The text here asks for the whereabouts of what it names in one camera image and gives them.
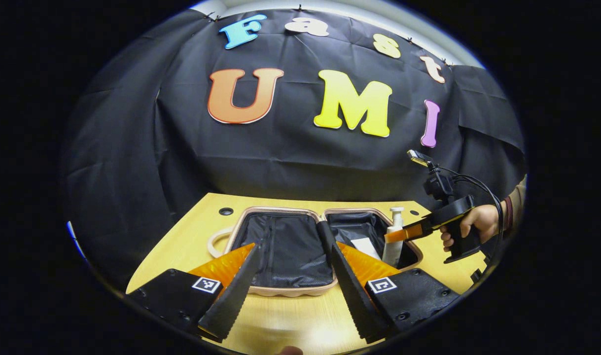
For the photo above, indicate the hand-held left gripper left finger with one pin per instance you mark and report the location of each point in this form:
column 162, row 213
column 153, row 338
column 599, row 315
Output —
column 231, row 301

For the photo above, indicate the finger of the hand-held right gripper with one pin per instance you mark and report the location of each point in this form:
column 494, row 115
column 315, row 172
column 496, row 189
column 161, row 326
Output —
column 404, row 233

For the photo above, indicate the white squeeze tube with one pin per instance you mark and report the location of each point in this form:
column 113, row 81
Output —
column 367, row 248

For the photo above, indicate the white pump bottle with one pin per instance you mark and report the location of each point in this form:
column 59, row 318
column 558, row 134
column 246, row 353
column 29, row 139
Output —
column 393, row 251

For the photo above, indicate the black backdrop cloth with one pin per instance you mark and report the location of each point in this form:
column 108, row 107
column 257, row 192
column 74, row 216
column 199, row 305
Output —
column 182, row 158

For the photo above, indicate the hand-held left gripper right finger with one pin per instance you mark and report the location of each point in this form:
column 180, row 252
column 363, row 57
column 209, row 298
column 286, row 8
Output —
column 357, row 301

